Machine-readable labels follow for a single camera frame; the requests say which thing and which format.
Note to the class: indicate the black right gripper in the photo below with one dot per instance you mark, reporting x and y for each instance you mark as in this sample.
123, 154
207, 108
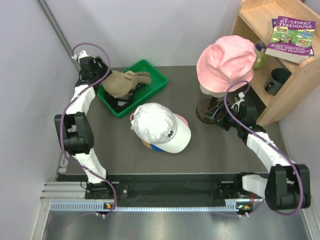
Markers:
222, 107

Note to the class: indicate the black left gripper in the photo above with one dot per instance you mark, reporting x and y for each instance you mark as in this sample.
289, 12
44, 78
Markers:
104, 69

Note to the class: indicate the beige cap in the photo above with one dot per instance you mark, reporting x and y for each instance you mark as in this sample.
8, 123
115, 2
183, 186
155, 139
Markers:
118, 84

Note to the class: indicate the pink baseball cap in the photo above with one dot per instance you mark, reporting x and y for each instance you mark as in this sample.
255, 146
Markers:
178, 116

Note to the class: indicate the white baseball cap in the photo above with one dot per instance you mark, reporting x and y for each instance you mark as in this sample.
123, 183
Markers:
157, 125

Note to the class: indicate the pink bucket hat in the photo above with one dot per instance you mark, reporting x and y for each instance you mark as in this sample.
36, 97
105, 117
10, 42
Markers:
226, 64

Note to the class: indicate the blue baseball cap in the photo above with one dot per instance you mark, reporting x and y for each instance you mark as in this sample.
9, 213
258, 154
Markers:
156, 148

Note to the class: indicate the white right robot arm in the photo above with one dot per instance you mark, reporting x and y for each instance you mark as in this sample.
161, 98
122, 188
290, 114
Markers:
287, 186

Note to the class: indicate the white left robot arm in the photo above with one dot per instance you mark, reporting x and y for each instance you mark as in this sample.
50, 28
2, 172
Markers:
73, 129

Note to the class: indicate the black cap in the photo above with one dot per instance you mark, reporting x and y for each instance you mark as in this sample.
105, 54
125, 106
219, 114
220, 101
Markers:
120, 104

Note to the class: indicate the light wooden hat stand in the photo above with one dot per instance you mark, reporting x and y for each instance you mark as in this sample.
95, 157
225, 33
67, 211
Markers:
146, 144

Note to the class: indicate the light green cup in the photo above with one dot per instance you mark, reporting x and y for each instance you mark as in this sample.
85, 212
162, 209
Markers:
261, 56

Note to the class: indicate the dark green mug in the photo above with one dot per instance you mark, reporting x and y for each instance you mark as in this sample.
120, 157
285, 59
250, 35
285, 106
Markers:
276, 80

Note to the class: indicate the purple treehouse book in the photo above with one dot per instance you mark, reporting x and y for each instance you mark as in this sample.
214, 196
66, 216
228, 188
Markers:
291, 39

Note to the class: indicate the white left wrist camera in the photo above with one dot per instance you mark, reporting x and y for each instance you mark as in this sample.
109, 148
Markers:
81, 55

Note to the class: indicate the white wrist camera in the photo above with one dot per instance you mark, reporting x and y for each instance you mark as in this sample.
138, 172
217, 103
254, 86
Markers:
81, 55
239, 98

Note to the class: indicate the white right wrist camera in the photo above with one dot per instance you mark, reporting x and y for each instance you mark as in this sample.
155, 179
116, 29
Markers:
239, 98

